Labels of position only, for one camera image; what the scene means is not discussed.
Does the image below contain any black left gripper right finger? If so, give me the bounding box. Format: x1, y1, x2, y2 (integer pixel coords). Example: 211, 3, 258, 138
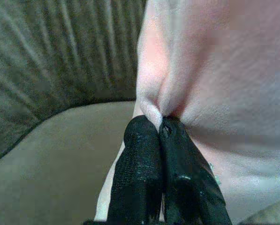
159, 117, 233, 225

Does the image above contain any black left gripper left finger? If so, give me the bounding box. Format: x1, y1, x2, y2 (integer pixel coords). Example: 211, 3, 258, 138
107, 116, 164, 225

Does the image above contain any pink pillow with cartoon print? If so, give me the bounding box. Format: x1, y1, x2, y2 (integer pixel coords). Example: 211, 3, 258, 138
93, 0, 280, 225

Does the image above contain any brown round velvet sofa chair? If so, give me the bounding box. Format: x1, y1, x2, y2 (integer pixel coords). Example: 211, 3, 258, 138
0, 0, 280, 225

